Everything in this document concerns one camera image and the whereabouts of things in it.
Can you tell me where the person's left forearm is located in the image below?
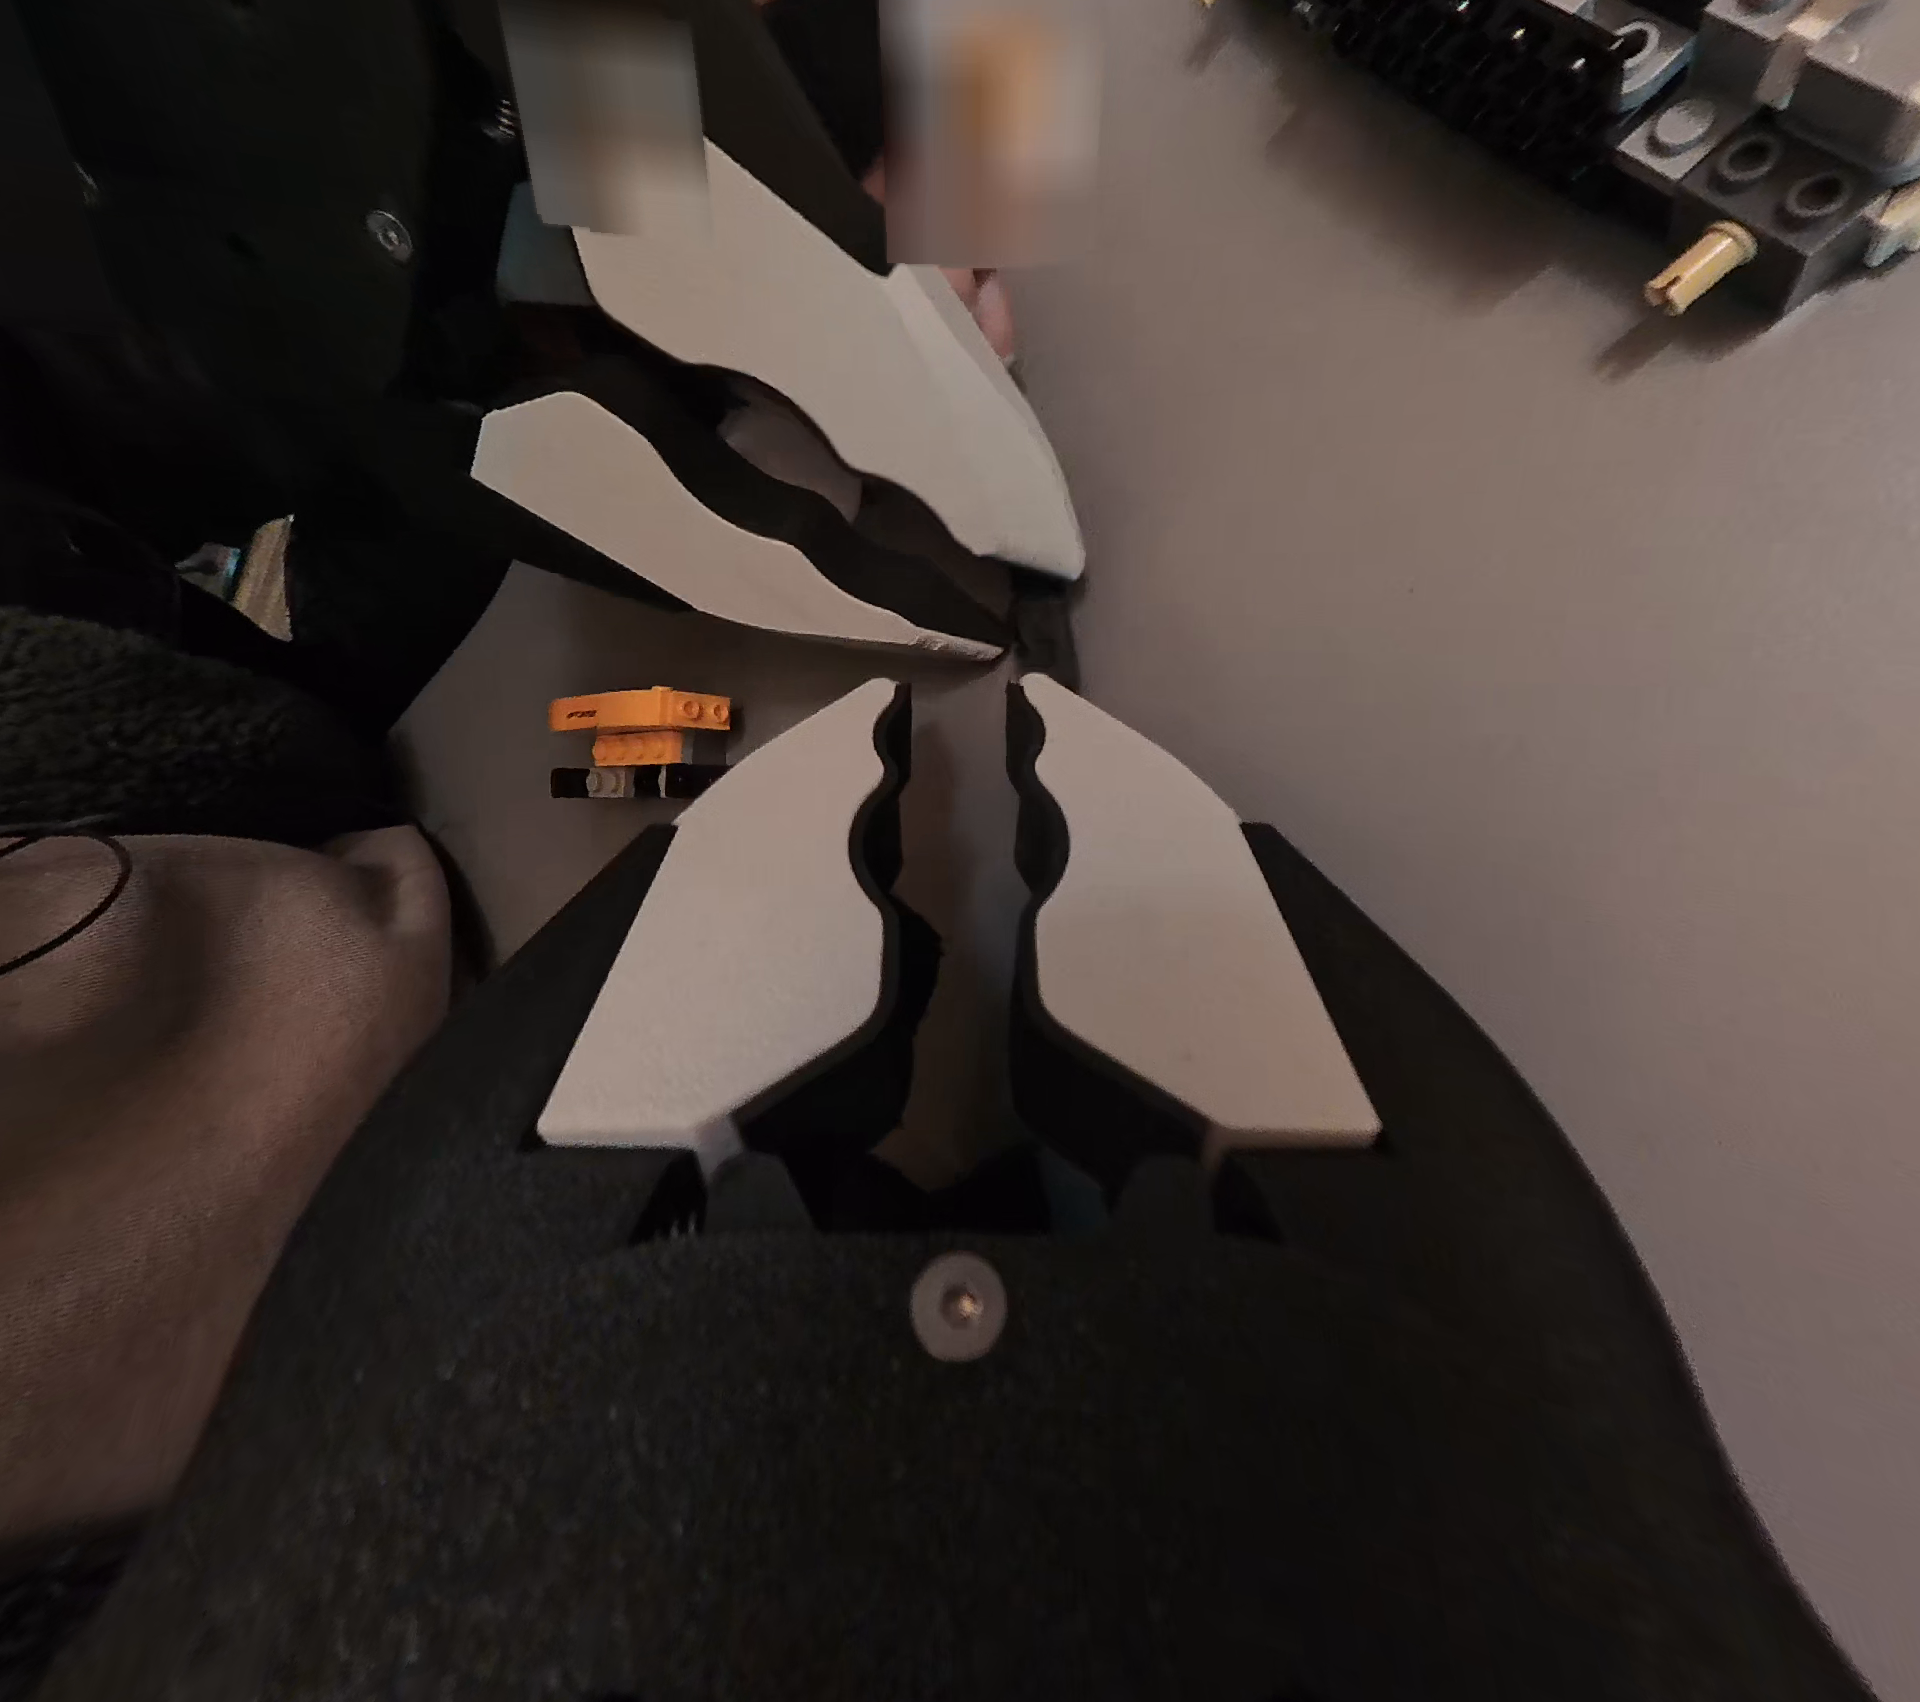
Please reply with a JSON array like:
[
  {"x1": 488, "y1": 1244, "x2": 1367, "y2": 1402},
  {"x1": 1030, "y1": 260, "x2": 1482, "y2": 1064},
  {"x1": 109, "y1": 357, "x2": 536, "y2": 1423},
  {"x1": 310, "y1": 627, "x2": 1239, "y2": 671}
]
[{"x1": 0, "y1": 598, "x2": 410, "y2": 850}]

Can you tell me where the person's beige trouser leg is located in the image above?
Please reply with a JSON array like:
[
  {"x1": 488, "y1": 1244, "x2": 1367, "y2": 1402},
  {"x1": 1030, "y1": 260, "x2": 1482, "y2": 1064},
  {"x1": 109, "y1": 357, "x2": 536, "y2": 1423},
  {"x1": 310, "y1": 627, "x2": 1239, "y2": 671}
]
[{"x1": 0, "y1": 825, "x2": 500, "y2": 1606}]

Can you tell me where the orange black small brick assembly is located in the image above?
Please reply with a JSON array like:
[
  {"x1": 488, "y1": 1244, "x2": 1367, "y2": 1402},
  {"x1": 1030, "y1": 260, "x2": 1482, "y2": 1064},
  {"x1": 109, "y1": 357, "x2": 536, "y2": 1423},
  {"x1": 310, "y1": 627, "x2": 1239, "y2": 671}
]
[{"x1": 548, "y1": 688, "x2": 738, "y2": 804}]

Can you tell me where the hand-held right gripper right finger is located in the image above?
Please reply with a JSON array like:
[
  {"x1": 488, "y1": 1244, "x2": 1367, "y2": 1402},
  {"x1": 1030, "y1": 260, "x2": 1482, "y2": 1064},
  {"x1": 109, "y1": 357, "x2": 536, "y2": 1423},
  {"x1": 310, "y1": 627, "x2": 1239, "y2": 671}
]
[{"x1": 1005, "y1": 675, "x2": 1382, "y2": 1159}]

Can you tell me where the large black grey brick vehicle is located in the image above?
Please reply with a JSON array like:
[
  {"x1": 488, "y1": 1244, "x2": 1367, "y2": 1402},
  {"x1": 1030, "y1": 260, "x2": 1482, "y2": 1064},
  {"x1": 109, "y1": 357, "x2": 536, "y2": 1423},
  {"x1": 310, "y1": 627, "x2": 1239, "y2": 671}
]
[{"x1": 1194, "y1": 0, "x2": 1920, "y2": 321}]

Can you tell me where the grey desk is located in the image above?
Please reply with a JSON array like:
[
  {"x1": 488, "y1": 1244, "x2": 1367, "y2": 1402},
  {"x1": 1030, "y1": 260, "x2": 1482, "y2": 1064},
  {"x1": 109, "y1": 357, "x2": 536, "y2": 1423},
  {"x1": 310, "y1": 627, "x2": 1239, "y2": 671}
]
[{"x1": 388, "y1": 0, "x2": 1920, "y2": 1702}]

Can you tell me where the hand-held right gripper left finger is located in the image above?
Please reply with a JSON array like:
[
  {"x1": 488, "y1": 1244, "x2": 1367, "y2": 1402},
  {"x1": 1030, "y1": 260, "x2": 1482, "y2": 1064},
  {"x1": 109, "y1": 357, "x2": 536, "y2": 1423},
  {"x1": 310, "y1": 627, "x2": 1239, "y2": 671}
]
[{"x1": 537, "y1": 677, "x2": 943, "y2": 1154}]

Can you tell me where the thin black cord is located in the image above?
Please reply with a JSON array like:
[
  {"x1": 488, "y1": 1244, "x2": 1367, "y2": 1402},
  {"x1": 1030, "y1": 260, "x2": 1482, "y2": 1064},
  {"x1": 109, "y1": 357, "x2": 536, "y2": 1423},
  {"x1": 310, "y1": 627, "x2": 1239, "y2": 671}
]
[{"x1": 0, "y1": 825, "x2": 134, "y2": 978}]

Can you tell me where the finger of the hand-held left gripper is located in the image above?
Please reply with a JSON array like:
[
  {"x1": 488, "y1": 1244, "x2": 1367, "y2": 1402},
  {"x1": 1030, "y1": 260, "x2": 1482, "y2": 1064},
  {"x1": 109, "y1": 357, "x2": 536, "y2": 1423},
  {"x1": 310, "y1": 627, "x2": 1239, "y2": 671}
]
[
  {"x1": 472, "y1": 389, "x2": 1008, "y2": 662},
  {"x1": 568, "y1": 135, "x2": 1089, "y2": 586}
]

